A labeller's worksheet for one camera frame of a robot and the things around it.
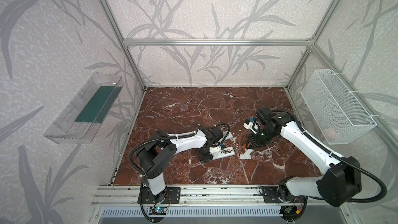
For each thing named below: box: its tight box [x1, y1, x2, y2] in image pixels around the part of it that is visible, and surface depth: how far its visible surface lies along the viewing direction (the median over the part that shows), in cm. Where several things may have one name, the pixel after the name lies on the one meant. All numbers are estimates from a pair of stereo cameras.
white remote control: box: [211, 146, 235, 160], surface depth 88 cm
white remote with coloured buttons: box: [239, 148, 254, 160], surface depth 88 cm
